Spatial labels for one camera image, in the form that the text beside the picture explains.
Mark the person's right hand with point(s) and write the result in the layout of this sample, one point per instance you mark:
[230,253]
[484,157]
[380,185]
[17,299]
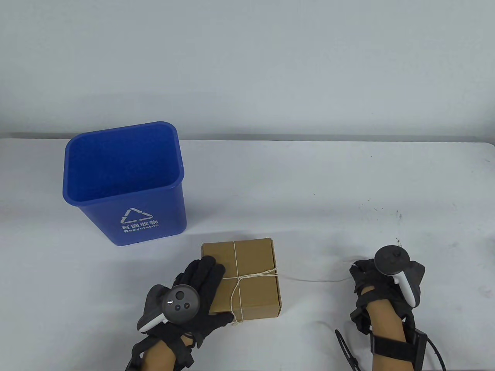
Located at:
[367,282]

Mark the person's left hand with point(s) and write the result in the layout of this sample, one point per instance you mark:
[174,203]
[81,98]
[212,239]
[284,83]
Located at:
[205,278]

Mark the brown cardboard box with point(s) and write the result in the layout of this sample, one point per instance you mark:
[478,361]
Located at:
[255,293]

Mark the person's left forearm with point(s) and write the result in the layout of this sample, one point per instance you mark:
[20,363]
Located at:
[158,355]

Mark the person's right forearm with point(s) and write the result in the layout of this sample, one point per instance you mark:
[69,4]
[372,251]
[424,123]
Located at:
[383,322]

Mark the black right wrist box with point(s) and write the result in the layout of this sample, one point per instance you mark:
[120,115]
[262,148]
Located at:
[417,348]

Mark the black wrist box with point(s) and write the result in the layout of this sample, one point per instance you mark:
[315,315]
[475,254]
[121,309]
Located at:
[133,361]
[417,348]

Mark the black left wrist box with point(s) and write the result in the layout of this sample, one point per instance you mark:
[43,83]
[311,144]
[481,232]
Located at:
[133,361]

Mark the grey right hand controller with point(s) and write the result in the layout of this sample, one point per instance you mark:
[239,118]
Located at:
[392,259]

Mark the grey hand controller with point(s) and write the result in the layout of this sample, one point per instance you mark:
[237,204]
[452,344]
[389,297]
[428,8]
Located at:
[181,303]
[392,259]

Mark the grey left hand controller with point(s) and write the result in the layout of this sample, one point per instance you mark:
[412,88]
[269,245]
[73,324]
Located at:
[181,303]

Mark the blue plastic recycling bin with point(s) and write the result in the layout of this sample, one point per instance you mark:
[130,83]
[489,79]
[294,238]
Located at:
[116,170]

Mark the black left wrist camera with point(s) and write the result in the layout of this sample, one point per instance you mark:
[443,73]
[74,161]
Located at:
[183,355]

